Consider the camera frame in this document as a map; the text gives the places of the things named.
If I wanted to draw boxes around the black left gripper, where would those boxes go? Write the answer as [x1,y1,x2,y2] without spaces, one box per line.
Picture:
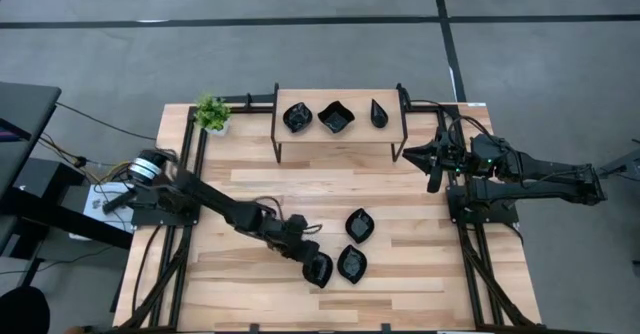
[268,229,332,285]

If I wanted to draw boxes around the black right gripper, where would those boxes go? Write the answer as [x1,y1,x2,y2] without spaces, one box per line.
[401,131,476,178]

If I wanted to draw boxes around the black leaf-shaped mini plate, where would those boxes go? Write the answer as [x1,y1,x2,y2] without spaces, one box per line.
[336,244,369,285]
[302,251,335,289]
[344,207,376,245]
[282,101,314,134]

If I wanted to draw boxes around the black teardrop mini plate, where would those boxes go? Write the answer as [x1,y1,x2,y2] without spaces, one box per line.
[369,98,390,130]

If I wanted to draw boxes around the black wavy square mini plate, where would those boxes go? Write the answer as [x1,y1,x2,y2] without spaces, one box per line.
[317,100,356,135]

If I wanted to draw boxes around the wooden riser shelf black legs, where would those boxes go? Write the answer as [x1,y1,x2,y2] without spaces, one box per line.
[270,82,409,164]

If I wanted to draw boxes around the green plant in white pot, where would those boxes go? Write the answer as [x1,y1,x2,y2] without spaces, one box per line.
[192,92,233,136]

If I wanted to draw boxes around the grey stand base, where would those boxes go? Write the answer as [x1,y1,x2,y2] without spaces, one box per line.
[592,141,640,180]

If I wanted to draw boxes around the white power supply box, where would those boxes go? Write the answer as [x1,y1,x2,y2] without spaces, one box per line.
[83,181,135,235]

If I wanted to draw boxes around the person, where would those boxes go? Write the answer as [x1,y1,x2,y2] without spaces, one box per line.
[0,286,51,334]

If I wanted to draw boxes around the black desk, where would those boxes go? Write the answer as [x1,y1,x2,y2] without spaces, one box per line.
[0,81,135,303]

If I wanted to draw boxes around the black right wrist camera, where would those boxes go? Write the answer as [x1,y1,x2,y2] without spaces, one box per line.
[426,166,445,194]

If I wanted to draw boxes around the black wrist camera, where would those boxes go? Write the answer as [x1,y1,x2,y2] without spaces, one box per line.
[284,213,310,235]
[426,166,445,194]

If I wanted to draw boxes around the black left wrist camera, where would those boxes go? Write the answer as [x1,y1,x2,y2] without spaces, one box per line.
[284,213,310,235]

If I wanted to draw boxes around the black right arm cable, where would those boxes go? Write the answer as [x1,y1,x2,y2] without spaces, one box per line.
[439,114,497,143]

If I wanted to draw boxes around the yellow cable bundle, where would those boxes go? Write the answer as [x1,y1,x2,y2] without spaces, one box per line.
[99,160,132,183]

